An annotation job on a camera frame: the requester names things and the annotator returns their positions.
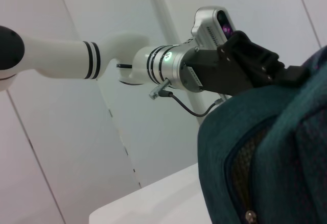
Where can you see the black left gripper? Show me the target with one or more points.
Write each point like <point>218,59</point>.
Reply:
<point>230,68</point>

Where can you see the dark teal insulated lunch bag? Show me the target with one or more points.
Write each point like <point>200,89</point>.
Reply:
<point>255,122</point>

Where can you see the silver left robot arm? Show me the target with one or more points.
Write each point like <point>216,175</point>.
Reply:
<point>64,58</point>

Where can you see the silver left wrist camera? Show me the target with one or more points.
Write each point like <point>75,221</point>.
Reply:
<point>207,27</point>

